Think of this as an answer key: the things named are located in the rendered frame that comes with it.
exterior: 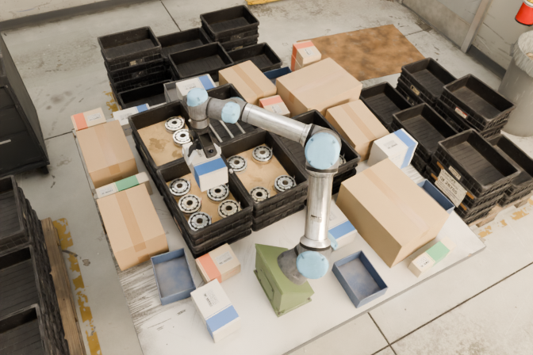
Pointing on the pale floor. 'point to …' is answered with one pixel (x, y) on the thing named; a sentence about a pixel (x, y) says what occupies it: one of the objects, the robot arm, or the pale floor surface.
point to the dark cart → (18, 123)
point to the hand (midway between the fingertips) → (205, 160)
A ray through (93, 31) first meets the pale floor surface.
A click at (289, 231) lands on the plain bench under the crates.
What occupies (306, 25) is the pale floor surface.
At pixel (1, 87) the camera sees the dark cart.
